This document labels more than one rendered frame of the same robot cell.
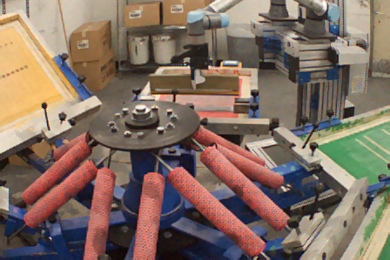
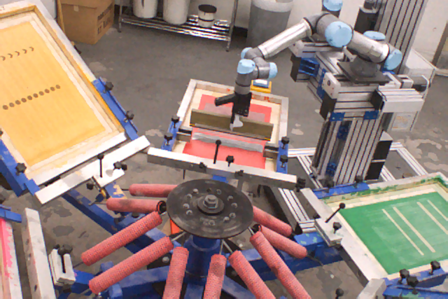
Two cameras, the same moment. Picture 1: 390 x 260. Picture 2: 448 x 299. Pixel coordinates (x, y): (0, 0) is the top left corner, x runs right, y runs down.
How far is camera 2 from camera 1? 90 cm
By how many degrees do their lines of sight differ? 12
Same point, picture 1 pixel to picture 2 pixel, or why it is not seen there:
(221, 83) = (256, 129)
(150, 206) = (215, 283)
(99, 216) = (175, 289)
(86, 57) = (80, 1)
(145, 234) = not seen: outside the picture
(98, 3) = not seen: outside the picture
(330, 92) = (364, 126)
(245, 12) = not seen: outside the picture
